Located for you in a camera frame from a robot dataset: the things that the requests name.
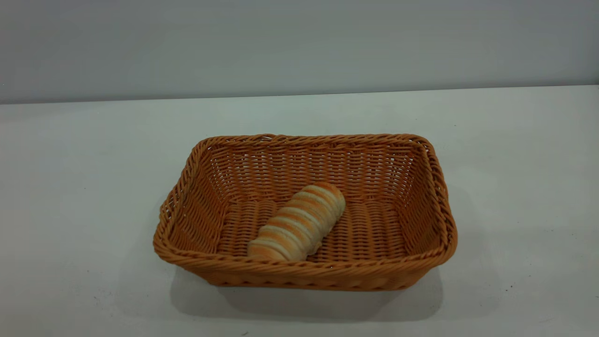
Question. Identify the striped bread roll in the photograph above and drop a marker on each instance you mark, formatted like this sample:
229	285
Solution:
299	222

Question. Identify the orange woven wicker basket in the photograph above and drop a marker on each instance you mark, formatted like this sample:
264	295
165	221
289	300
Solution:
374	224

